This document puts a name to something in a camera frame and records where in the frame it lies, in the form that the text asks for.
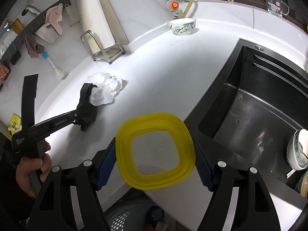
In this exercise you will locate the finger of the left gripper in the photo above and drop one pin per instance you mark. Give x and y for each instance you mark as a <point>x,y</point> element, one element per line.
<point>77,114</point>

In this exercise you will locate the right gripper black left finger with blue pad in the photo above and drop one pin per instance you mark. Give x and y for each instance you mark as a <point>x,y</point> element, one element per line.
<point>97,170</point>

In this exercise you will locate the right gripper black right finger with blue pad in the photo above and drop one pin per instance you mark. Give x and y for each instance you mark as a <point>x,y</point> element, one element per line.
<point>221,177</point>

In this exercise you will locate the black cloth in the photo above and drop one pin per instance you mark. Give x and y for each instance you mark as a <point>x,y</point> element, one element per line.
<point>84,103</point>

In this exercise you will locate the yellow plastic container lid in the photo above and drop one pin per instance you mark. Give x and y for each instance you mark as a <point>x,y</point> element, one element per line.
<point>154,151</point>

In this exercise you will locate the grey perforated trash bin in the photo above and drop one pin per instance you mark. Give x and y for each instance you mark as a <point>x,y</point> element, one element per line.
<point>140,215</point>

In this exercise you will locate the black kitchen sink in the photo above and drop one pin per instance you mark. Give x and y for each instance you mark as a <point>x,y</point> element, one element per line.
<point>250,112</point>

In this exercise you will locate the person's left hand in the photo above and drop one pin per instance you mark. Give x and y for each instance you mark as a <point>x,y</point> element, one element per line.
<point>26,167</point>

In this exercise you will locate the yellow detergent pouch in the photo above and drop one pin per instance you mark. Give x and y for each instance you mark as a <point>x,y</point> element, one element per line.
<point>15,124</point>

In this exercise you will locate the crumpled white tissue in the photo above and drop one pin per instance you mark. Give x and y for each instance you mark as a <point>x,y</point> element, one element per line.
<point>106,88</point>

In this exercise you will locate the steel cutting board rack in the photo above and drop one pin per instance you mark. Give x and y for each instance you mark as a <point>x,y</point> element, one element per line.
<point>108,55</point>

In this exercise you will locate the mauve hanging cloth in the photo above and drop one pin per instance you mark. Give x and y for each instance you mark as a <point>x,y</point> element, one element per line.
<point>33,47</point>

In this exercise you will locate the steel cleaver blade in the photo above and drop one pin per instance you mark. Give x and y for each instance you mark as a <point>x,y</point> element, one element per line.
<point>47,33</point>

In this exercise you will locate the hanging peeler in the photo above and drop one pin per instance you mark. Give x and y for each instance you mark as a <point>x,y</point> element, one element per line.
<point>72,19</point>

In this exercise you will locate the white bowl in sink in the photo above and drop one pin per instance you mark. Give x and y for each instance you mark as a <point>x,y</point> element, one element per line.
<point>297,150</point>

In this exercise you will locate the white cutting board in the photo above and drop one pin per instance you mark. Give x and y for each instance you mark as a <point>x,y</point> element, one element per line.
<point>92,18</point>

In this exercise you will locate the pink hanging cloth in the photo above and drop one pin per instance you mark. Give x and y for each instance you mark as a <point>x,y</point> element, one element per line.
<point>54,17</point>

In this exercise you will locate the yellow hanging scrubber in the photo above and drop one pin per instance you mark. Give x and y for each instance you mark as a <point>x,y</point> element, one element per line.
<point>17,26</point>

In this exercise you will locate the white floral ceramic bowl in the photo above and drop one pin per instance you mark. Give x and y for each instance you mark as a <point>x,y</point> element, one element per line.
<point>182,26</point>

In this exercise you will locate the clear glass cartoon mug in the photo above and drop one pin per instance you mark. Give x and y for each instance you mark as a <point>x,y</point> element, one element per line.
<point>277,7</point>

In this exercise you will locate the blue handled bottle brush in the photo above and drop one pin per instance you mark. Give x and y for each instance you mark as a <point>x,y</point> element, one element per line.
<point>58,72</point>

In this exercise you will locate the black wall rail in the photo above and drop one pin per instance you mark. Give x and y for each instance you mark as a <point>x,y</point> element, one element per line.
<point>12,54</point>

